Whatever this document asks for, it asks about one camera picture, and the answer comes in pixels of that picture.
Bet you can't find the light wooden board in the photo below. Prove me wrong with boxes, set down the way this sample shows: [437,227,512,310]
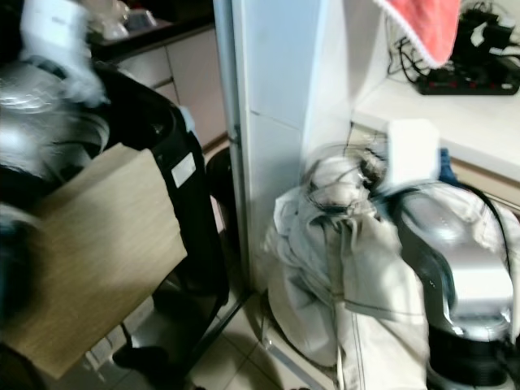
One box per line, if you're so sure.
[3,144,189,380]

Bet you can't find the black kitchen countertop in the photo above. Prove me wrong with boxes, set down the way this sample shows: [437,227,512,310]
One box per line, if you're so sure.
[88,0,217,61]

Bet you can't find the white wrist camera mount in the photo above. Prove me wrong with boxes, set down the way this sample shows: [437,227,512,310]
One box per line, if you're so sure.
[19,0,108,106]
[388,119,443,193]

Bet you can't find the light grey garment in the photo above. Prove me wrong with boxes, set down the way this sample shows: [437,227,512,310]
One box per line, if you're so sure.
[262,154,498,390]

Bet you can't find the black round bin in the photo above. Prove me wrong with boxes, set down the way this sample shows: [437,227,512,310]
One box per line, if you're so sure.
[205,146,238,262]

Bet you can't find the blue cloth piece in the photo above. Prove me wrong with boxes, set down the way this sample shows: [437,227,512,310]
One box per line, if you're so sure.
[438,149,462,189]

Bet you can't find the grey metal pole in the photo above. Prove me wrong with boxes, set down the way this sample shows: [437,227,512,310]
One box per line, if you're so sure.
[213,0,249,287]

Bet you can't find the beige kitchen cabinet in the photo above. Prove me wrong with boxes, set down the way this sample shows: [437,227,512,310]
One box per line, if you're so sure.
[106,28,229,149]

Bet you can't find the black tangled cables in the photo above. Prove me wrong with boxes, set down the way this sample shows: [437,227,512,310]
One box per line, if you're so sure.
[396,4,520,82]

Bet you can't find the white shelf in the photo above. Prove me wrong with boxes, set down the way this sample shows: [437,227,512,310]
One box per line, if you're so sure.
[353,76,520,184]

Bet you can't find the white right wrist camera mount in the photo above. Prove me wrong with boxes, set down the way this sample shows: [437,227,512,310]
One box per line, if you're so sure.
[388,119,443,193]

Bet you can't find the white cabinet panel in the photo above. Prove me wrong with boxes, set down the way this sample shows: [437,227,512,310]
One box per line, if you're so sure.
[239,0,357,295]

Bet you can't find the red towel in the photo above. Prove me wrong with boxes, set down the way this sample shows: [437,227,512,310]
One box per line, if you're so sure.
[376,0,465,68]

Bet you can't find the white label sticker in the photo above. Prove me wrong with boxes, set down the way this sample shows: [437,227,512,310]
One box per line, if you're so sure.
[170,152,198,190]

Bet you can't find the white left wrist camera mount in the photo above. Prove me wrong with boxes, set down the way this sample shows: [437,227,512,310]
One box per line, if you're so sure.
[19,0,108,106]

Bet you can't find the black power strip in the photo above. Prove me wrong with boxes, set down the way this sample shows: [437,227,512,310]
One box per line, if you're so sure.
[414,68,520,97]

